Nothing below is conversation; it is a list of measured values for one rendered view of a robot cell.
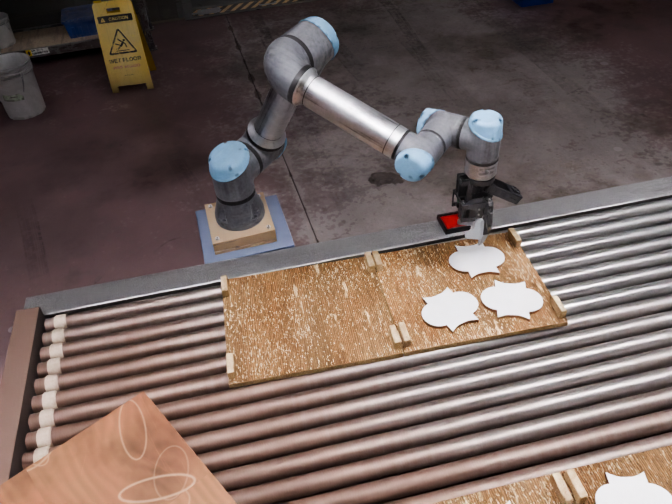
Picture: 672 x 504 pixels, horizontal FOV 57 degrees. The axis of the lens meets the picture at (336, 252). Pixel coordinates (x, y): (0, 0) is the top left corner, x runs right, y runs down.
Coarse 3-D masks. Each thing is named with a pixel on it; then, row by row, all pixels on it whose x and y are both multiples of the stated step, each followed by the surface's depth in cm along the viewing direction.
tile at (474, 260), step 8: (456, 248) 171; (464, 248) 170; (472, 248) 170; (480, 248) 170; (488, 248) 170; (496, 248) 170; (456, 256) 168; (464, 256) 168; (472, 256) 168; (480, 256) 167; (488, 256) 167; (496, 256) 167; (456, 264) 166; (464, 264) 165; (472, 264) 165; (480, 264) 165; (488, 264) 165; (496, 264) 165; (464, 272) 164; (472, 272) 163; (480, 272) 163; (488, 272) 163; (496, 272) 163
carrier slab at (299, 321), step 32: (256, 288) 164; (288, 288) 164; (320, 288) 163; (352, 288) 162; (224, 320) 156; (256, 320) 156; (288, 320) 155; (320, 320) 155; (352, 320) 154; (384, 320) 154; (256, 352) 148; (288, 352) 148; (320, 352) 147; (352, 352) 147; (384, 352) 146
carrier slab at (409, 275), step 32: (384, 256) 171; (416, 256) 170; (448, 256) 170; (512, 256) 168; (384, 288) 162; (416, 288) 161; (480, 288) 160; (544, 288) 159; (416, 320) 153; (480, 320) 152; (512, 320) 152; (544, 320) 151; (416, 352) 147
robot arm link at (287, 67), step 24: (288, 48) 142; (288, 72) 140; (312, 72) 141; (288, 96) 142; (312, 96) 140; (336, 96) 139; (336, 120) 140; (360, 120) 137; (384, 120) 137; (384, 144) 137; (408, 144) 135; (432, 144) 136; (408, 168) 135; (432, 168) 137
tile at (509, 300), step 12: (492, 288) 158; (504, 288) 158; (516, 288) 158; (492, 300) 155; (504, 300) 155; (516, 300) 155; (528, 300) 155; (540, 300) 154; (504, 312) 152; (516, 312) 152; (528, 312) 152
